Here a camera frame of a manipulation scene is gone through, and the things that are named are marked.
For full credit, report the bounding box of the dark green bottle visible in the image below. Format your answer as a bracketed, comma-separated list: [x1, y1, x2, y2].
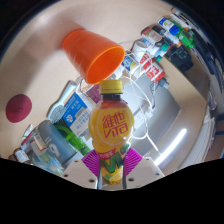
[53, 119, 93, 157]

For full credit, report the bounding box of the flat round red coaster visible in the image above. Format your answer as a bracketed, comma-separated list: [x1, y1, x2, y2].
[5, 93, 33, 124]

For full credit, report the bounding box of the under-shelf light strip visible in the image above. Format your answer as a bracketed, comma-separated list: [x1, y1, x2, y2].
[153, 128, 188, 168]

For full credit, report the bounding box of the white cable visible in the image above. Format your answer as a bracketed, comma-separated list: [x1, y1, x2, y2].
[78, 39, 161, 154]

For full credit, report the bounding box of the yellow drink bottle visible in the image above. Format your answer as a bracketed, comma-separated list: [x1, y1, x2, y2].
[88, 79, 136, 186]

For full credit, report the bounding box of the blue and white carton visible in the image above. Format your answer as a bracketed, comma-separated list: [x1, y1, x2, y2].
[61, 92, 94, 138]

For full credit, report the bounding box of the white blue-capped bottle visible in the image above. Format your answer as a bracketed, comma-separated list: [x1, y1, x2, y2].
[157, 16, 181, 37]

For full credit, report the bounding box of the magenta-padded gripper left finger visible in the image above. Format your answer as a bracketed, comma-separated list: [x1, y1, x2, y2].
[62, 148, 102, 190]

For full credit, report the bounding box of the grey shaker bottle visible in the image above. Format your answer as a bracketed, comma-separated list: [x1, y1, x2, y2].
[33, 119, 78, 164]

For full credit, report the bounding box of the white hairbrush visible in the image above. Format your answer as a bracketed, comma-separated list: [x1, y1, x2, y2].
[47, 79, 79, 124]

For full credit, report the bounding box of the pink pouch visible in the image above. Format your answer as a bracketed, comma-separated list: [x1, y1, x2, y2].
[83, 84, 102, 104]

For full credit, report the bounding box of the white-lidded jar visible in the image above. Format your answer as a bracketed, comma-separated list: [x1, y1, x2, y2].
[13, 149, 31, 164]

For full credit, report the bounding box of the black box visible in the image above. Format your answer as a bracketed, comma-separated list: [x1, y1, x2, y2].
[171, 44, 194, 69]

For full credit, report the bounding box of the orange plastic cup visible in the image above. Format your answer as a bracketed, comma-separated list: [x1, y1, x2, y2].
[62, 28, 126, 86]

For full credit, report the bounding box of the red and white canister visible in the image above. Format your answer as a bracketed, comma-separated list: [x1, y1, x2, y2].
[139, 53, 167, 84]

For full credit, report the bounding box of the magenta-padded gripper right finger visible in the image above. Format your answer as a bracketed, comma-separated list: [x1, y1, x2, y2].
[121, 147, 166, 190]

